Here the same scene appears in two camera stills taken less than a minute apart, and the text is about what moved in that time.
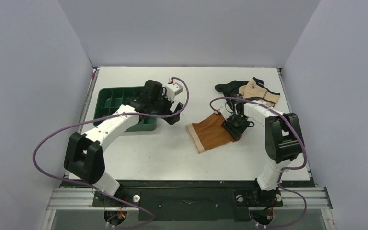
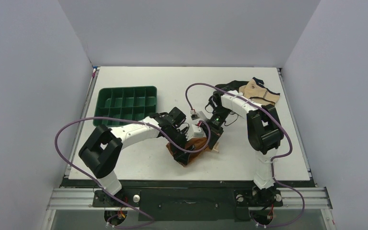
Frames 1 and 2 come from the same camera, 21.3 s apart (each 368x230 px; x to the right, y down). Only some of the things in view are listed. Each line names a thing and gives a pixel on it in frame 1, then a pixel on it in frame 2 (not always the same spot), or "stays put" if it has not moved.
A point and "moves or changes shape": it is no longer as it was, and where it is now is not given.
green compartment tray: (108, 99) stays put
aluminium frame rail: (76, 199) stays put
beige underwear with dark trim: (255, 88) stays put
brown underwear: (209, 133) moves or changes shape
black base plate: (190, 201) stays put
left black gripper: (168, 111) → (180, 157)
